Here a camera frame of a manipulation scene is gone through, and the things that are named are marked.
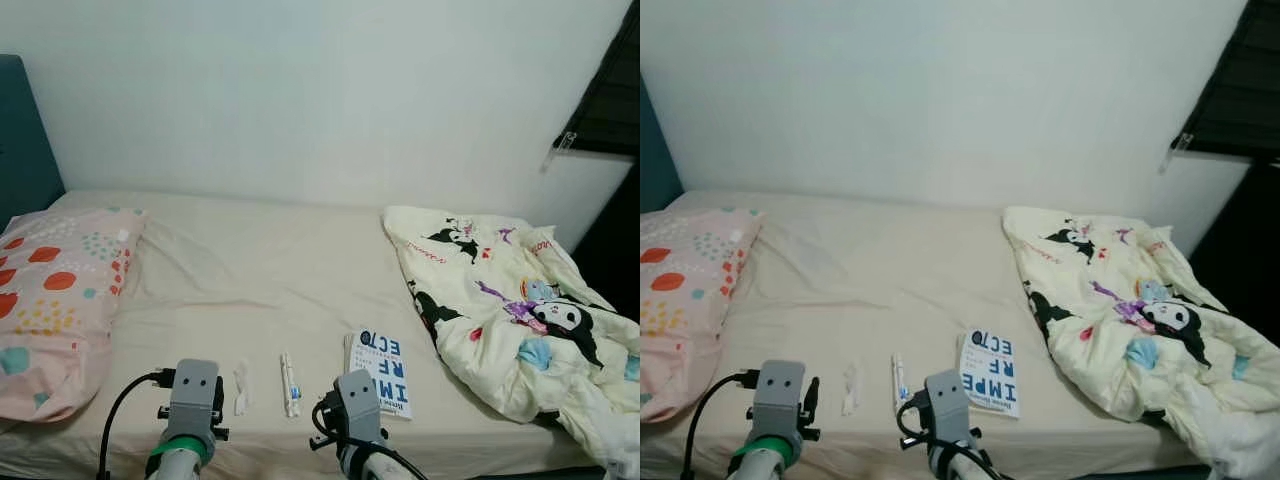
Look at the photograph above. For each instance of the pink strawberry print pillow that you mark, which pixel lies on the pink strawberry print pillow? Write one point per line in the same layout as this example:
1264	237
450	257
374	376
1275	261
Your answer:
690	310
60	310

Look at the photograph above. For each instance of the cream sheeted mattress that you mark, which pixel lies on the cream sheeted mattress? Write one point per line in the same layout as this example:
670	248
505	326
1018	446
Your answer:
260	290
880	290

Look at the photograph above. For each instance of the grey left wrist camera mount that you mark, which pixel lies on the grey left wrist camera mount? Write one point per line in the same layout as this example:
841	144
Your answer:
193	395
777	395

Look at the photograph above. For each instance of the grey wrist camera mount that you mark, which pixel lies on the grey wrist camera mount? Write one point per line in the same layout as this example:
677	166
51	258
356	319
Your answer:
357	405
777	395
950	405
193	395

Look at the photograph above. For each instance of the white book blue lettering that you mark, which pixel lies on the white book blue lettering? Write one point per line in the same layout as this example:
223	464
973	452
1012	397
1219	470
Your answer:
385	375
992	375

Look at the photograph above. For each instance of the clear blind wand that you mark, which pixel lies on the clear blind wand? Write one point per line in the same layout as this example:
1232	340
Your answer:
1176	152
560	152

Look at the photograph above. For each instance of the dark window blind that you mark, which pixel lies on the dark window blind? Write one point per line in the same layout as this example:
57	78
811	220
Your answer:
1245	90
615	100

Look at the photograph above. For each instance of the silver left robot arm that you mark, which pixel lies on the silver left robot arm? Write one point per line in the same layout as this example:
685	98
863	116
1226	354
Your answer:
180	462
760	465

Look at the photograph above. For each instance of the cream cartoon print duvet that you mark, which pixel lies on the cream cartoon print duvet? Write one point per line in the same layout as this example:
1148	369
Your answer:
480	320
1100	320

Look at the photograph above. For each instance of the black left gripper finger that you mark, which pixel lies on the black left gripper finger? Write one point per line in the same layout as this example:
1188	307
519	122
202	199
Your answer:
220	392
812	392

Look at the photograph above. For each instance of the white squeeze tube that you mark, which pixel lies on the white squeeze tube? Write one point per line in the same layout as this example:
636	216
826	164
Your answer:
900	380
289	385

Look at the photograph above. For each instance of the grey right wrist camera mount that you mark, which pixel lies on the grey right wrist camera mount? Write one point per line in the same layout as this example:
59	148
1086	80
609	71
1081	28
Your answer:
357	405
950	405

